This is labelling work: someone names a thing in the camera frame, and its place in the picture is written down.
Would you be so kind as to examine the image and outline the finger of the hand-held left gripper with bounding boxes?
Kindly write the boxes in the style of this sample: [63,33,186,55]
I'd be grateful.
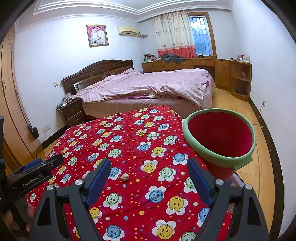
[45,153,64,169]
[10,158,48,176]

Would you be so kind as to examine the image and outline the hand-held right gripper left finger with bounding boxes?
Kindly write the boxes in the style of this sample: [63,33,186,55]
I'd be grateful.
[28,158,112,241]

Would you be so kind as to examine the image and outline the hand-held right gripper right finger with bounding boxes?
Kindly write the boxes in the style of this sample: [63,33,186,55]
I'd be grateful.
[187,158,270,241]

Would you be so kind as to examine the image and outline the red bin with green rim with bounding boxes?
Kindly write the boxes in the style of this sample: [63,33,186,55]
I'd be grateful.
[182,108,257,183]

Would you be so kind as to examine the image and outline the person's left hand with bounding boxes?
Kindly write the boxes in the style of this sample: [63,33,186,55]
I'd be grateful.
[26,203,36,218]

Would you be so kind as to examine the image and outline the red smiley printed blanket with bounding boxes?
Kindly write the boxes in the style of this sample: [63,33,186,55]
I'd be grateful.
[27,105,234,241]

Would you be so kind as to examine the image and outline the wooden nightstand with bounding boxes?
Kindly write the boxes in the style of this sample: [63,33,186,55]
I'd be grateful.
[57,98,88,127]

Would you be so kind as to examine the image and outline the pink clothes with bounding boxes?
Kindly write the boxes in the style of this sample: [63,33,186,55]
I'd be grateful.
[60,93,78,105]

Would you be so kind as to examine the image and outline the wooden wardrobe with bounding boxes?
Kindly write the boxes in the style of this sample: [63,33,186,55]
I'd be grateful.
[0,25,44,172]

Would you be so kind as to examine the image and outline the wooden bed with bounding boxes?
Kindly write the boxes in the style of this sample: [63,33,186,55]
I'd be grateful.
[61,60,216,116]

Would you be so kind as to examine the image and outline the pink quilt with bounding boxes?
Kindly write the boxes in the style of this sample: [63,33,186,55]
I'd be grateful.
[76,68,210,108]

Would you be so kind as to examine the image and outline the long wooden cabinet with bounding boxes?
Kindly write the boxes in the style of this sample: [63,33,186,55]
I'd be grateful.
[142,58,252,102]

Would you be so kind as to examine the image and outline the grey clothes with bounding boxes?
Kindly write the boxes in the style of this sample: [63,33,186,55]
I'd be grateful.
[161,54,186,63]

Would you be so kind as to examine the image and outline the barred window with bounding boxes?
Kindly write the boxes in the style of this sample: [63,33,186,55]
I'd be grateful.
[188,16,212,56]

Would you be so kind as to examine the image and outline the cream and red curtain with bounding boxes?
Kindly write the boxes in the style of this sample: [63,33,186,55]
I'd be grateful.
[153,10,197,58]

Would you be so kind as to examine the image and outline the dark charger cable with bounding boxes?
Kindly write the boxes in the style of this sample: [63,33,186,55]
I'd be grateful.
[15,90,41,160]

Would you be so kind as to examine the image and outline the white power cable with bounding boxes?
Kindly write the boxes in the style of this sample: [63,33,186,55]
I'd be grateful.
[251,101,266,126]

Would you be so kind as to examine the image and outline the framed wall photo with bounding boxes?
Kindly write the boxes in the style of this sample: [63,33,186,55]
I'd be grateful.
[86,24,109,48]

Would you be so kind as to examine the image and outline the wall air conditioner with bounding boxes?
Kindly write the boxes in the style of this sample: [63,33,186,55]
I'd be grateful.
[117,25,141,37]

